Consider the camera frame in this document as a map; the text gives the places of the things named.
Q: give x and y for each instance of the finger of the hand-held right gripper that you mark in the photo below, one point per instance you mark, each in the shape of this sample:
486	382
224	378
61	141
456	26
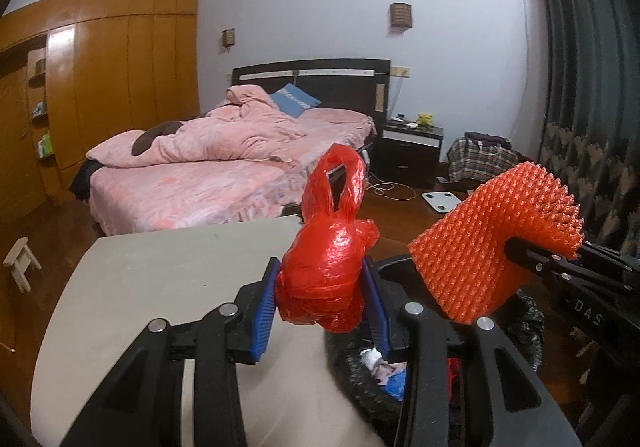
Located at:
525	254
605	254

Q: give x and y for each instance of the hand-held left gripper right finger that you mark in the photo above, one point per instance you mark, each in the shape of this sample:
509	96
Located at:
375	312

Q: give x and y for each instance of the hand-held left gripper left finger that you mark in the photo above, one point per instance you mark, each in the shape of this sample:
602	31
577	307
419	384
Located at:
265	312

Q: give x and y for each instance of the white tissue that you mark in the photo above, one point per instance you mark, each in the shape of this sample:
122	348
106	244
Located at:
371	358

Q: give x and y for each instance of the orange foam net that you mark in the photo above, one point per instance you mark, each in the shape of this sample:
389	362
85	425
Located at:
465	252

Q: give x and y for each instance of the black trash can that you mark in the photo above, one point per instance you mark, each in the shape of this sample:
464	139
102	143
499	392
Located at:
530	327

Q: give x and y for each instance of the red plastic bag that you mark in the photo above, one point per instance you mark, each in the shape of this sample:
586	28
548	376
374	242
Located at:
325	267

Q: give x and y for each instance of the blue plastic bag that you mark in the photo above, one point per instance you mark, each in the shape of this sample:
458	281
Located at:
397	387

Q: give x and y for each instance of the red glove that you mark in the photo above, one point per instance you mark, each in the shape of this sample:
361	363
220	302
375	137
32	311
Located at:
453	377

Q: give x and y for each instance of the white bathroom scale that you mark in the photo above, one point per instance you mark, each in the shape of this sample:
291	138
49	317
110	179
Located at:
442	202

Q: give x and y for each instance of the plaid cloth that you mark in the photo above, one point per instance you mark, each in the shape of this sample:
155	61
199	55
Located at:
480	162

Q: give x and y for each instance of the dark bag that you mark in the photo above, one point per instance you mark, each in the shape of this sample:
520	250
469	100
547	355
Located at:
487	138

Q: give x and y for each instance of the dark wooden bed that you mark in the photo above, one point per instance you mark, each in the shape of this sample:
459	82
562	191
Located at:
200	192

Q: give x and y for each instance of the black and white nightstand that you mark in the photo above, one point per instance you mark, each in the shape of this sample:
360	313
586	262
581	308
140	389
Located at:
410	154

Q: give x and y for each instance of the yellow plush toy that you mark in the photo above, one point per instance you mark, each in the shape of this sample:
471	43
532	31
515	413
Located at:
424	119

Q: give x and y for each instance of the dark patterned curtain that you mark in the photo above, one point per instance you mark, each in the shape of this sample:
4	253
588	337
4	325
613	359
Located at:
585	77

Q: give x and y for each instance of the pink quilt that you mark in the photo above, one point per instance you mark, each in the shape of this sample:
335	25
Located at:
225	137

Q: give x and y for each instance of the dark brown cushion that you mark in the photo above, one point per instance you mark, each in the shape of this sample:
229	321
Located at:
155	137

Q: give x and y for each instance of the blue pillow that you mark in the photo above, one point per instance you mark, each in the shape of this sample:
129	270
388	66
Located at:
295	99

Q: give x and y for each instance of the black cloth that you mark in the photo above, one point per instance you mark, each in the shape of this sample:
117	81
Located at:
84	179

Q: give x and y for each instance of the small white stool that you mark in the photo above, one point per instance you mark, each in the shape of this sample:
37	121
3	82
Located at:
20	259

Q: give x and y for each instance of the wooden wardrobe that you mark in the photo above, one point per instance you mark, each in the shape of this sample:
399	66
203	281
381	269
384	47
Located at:
115	87

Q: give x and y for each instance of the beige wall socket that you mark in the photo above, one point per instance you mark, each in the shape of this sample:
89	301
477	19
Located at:
400	71

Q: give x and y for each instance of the large brown wall lamp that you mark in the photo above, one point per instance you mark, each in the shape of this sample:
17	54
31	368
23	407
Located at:
401	16

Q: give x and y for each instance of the small brown wall lamp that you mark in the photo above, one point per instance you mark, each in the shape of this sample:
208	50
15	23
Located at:
228	38

